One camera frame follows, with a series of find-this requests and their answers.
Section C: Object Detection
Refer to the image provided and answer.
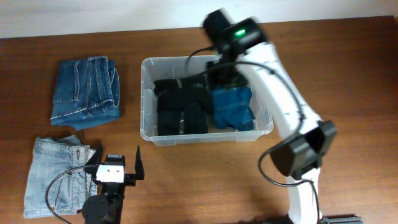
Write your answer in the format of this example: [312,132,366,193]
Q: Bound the light blue jeans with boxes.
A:
[24,135,97,218]

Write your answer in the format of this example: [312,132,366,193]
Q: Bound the black garment with tape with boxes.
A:
[157,102,208,136]

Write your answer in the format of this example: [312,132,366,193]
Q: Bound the dark blue jeans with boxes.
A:
[50,56,121,131]

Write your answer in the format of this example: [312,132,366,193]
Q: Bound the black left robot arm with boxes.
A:
[82,147,145,224]

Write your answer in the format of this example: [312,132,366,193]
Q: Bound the black right camera cable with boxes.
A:
[185,45,323,224]

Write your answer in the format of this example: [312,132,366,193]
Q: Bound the clear plastic storage bin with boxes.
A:
[140,55,274,146]

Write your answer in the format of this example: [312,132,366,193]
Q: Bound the teal blue shirt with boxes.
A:
[211,86,255,131]

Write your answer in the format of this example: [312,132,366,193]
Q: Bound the black left camera cable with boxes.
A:
[45,164,94,224]

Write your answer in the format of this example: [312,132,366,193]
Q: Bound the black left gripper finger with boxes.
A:
[134,146,145,180]
[86,144,103,166]

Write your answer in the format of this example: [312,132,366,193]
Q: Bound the black camera cable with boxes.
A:
[185,45,323,224]
[45,164,94,224]

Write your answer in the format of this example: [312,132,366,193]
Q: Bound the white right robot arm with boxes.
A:
[202,9,337,224]

